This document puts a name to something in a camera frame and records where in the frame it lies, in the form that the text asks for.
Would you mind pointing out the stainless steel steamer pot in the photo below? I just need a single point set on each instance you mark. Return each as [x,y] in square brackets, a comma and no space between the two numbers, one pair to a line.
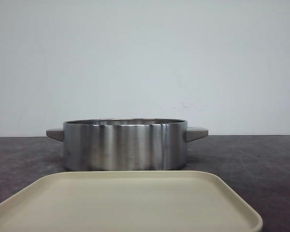
[134,144]

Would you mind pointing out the cream square plastic tray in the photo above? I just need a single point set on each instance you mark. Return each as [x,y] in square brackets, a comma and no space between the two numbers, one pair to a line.
[128,201]

